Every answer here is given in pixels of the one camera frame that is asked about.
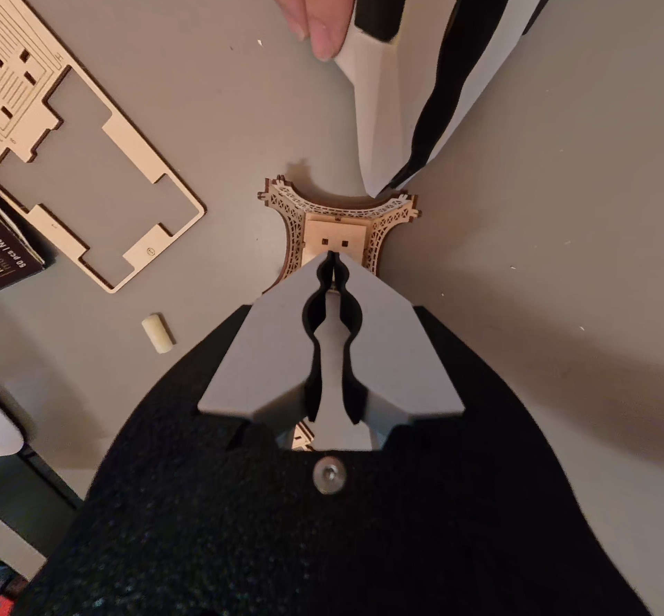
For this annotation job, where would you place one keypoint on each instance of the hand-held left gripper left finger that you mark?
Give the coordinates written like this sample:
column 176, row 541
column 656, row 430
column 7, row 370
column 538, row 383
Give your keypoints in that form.
column 259, row 361

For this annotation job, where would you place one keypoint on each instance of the dark flat panel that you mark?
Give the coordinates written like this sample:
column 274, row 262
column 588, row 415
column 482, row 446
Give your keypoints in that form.
column 36, row 496

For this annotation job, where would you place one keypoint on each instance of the small cream wax cylinder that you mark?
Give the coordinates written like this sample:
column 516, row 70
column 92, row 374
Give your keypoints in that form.
column 158, row 334

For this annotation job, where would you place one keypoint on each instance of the white rounded plastic object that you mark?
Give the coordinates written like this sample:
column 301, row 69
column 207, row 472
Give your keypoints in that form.
column 8, row 431

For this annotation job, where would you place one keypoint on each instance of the dark purple kit box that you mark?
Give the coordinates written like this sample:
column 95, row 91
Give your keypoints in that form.
column 15, row 263

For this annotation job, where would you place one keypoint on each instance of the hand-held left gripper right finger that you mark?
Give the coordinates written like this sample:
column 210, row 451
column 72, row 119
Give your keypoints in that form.
column 410, row 361

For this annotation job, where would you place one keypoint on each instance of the wooden lattice tower base model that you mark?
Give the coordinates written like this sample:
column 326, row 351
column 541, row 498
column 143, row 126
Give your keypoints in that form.
column 332, row 226

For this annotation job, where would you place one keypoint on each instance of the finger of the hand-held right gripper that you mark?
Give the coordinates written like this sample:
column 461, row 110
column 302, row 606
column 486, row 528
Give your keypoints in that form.
column 384, row 107
column 493, row 29

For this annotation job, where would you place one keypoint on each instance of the plywood cutout frame sheet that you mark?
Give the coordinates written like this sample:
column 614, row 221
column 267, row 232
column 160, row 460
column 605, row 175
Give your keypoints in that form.
column 132, row 149

